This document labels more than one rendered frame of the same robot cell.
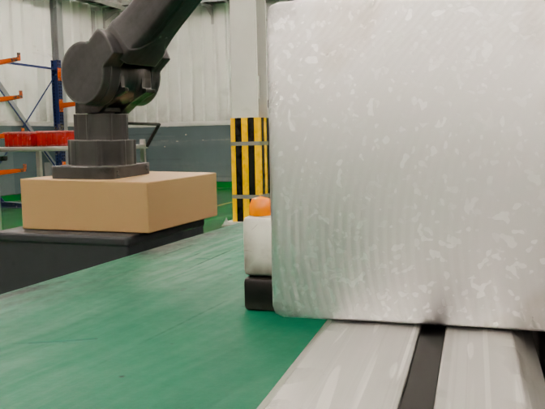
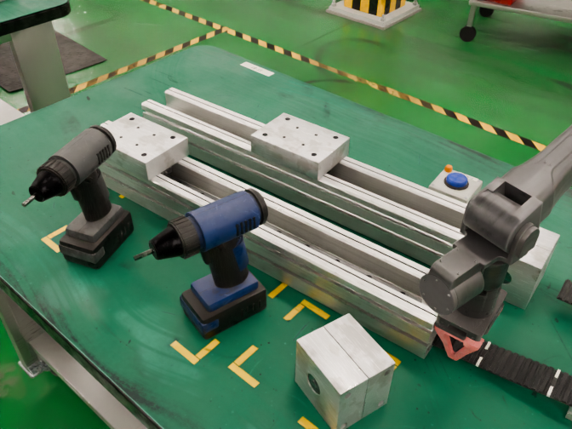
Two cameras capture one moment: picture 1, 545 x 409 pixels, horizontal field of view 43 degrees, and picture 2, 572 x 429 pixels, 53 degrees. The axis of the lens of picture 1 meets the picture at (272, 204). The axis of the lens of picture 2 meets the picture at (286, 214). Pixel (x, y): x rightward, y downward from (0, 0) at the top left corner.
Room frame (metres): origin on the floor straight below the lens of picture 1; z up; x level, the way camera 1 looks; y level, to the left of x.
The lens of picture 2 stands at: (0.44, -0.99, 1.50)
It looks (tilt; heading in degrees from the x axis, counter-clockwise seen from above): 40 degrees down; 109
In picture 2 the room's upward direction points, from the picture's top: 1 degrees clockwise
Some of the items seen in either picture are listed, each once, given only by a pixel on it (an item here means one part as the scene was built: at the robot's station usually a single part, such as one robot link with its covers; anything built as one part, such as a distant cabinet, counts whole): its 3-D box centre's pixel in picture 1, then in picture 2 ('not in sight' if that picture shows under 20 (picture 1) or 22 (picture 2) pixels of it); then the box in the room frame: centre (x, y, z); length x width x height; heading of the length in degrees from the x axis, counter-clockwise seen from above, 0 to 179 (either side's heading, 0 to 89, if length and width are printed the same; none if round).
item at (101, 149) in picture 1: (101, 145); not in sight; (0.91, 0.22, 0.88); 0.12 x 0.09 x 0.08; 166
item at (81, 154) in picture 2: not in sight; (77, 208); (-0.14, -0.40, 0.89); 0.20 x 0.08 x 0.22; 88
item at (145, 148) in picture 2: not in sight; (140, 151); (-0.15, -0.19, 0.87); 0.16 x 0.11 x 0.07; 163
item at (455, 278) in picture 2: not in sight; (472, 259); (0.49, -0.41, 1.00); 0.12 x 0.09 x 0.12; 56
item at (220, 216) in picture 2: not in sight; (204, 270); (0.13, -0.46, 0.89); 0.20 x 0.08 x 0.22; 56
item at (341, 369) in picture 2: not in sight; (349, 368); (0.37, -0.51, 0.83); 0.11 x 0.10 x 0.10; 52
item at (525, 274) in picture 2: not in sight; (517, 257); (0.58, -0.19, 0.83); 0.12 x 0.09 x 0.10; 73
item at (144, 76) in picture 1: (114, 85); not in sight; (0.90, 0.20, 0.96); 0.09 x 0.05 x 0.10; 56
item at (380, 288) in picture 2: not in sight; (238, 219); (0.09, -0.26, 0.82); 0.80 x 0.10 x 0.09; 163
